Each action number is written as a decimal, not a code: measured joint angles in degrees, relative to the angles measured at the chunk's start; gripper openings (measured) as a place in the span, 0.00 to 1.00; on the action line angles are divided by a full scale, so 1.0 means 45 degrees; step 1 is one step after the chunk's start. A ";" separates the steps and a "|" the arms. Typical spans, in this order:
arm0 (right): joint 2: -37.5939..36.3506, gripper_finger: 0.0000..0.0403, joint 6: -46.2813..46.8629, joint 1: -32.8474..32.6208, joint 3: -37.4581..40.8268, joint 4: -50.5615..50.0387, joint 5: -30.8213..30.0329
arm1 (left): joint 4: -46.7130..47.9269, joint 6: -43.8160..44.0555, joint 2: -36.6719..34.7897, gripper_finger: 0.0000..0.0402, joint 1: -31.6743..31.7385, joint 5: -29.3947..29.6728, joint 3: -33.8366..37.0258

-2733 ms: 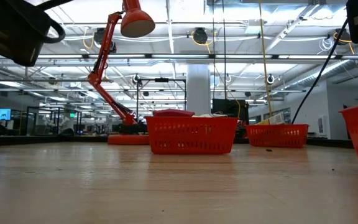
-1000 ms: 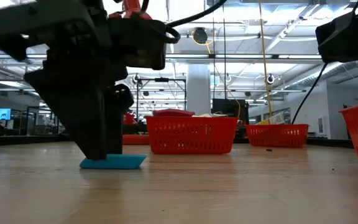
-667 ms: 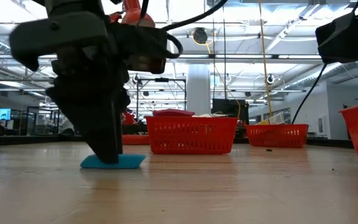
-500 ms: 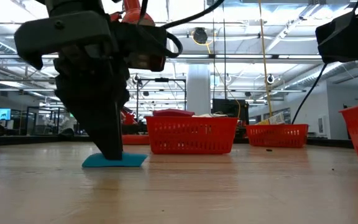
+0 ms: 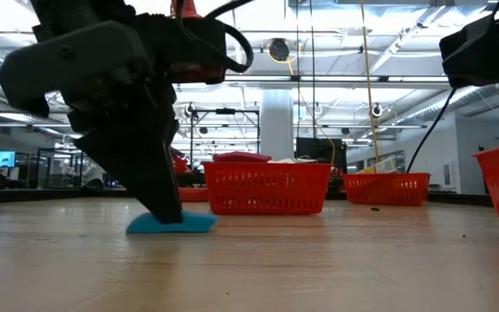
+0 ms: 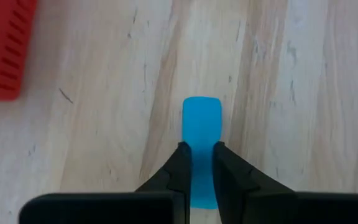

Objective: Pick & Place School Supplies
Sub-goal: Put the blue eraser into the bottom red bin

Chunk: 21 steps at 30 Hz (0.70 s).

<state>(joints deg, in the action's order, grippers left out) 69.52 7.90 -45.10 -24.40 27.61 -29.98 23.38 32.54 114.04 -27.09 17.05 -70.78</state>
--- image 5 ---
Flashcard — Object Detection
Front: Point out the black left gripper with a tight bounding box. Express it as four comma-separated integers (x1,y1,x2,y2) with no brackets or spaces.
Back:
0,21,184,224

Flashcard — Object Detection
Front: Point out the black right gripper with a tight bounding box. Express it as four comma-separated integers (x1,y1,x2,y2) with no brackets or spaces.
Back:
438,16,499,88

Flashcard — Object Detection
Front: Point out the teal wedge eraser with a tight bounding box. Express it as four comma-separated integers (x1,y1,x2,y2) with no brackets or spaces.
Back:
126,210,219,235

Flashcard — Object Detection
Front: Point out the pink eraser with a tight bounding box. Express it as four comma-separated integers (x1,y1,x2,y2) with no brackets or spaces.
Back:
212,151,273,164

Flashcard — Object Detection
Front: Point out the small white packaged item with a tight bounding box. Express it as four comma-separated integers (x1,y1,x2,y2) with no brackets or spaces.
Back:
269,156,319,165

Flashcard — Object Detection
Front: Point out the orange desk lamp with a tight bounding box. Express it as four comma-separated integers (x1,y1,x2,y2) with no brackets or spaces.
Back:
169,0,227,203

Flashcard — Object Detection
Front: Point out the white building column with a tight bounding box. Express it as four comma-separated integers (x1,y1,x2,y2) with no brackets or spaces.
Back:
259,88,296,161

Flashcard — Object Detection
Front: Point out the black screen panel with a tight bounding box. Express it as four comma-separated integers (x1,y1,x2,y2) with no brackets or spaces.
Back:
295,137,348,174

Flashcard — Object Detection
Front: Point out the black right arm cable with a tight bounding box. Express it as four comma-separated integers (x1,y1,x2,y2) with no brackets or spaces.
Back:
405,86,457,174

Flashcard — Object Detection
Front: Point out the black frame workstation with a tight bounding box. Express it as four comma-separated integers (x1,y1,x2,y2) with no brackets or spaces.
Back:
36,149,103,190

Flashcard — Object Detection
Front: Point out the black metal frame stand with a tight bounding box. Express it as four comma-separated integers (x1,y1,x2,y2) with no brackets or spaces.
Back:
188,108,262,161

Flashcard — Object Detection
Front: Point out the yellow hanging cable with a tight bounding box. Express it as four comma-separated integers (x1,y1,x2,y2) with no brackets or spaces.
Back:
359,0,383,164

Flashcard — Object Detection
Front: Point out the thin black hanging cable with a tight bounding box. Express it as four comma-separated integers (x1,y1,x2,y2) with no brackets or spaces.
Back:
295,0,301,140
309,0,316,140

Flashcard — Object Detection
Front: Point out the black ceiling cable reel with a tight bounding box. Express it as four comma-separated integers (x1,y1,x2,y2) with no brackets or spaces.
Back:
269,37,292,62

